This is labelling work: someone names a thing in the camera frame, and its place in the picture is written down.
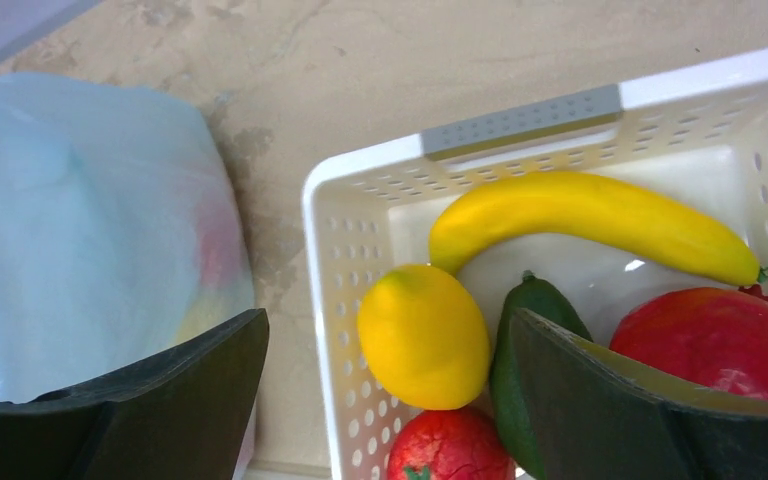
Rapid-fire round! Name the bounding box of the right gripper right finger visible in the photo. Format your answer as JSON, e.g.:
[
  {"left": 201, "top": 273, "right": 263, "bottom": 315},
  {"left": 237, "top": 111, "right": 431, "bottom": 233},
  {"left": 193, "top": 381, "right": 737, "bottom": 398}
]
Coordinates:
[{"left": 509, "top": 309, "right": 768, "bottom": 479}]

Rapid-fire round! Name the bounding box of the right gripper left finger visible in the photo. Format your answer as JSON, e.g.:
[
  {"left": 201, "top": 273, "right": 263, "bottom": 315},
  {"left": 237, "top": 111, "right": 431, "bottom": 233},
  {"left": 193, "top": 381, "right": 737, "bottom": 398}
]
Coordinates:
[{"left": 0, "top": 309, "right": 269, "bottom": 479}]

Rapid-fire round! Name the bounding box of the yellow fake lemon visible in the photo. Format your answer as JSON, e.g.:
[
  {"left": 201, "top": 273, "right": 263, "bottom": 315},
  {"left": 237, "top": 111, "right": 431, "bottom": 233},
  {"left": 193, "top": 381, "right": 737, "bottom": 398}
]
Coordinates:
[{"left": 356, "top": 264, "right": 492, "bottom": 410}]

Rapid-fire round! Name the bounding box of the light blue plastic bag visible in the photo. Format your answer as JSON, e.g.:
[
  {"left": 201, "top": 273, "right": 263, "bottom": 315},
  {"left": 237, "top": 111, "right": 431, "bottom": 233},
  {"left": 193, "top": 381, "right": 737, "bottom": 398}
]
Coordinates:
[{"left": 0, "top": 73, "right": 254, "bottom": 404}]

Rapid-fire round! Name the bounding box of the red fake apple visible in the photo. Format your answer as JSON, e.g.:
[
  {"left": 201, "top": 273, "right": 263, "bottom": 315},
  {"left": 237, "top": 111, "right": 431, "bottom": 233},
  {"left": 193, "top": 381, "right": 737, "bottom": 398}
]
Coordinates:
[{"left": 386, "top": 406, "right": 515, "bottom": 480}]

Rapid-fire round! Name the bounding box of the green fake avocado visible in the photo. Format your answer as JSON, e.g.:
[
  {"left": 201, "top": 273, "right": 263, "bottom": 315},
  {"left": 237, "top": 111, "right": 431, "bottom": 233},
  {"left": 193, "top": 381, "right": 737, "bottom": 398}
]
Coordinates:
[{"left": 488, "top": 270, "right": 594, "bottom": 480}]

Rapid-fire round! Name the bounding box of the red fake tomato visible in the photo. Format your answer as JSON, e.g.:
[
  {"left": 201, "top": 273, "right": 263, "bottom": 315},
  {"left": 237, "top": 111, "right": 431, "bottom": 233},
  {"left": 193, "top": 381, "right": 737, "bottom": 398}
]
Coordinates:
[{"left": 609, "top": 286, "right": 768, "bottom": 401}]

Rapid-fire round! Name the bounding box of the yellow fake banana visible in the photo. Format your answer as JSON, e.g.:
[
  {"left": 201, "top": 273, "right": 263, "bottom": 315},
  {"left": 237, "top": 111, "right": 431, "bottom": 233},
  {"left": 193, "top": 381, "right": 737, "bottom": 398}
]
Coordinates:
[{"left": 428, "top": 171, "right": 768, "bottom": 287}]

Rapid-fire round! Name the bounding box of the white plastic basket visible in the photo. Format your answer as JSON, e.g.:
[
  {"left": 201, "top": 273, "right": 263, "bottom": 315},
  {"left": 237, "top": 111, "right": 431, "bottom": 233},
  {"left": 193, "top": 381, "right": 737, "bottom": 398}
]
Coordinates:
[{"left": 302, "top": 49, "right": 768, "bottom": 479}]

